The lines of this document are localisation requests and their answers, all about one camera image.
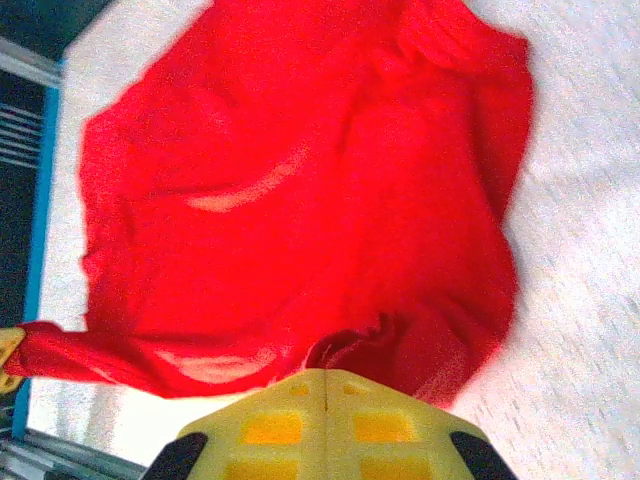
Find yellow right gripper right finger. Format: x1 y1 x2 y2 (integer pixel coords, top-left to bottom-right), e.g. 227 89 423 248
324 368 511 480

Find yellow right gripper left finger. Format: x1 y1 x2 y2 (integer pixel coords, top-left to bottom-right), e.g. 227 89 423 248
147 368 327 480

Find red t-shirt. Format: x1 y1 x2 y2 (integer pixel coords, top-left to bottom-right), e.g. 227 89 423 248
3 0 537 407

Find blue table side trim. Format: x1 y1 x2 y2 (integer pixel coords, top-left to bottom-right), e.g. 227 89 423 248
12 84 64 439

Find aluminium table side rail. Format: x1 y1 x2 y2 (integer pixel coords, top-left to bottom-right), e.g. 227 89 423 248
0 424 151 480

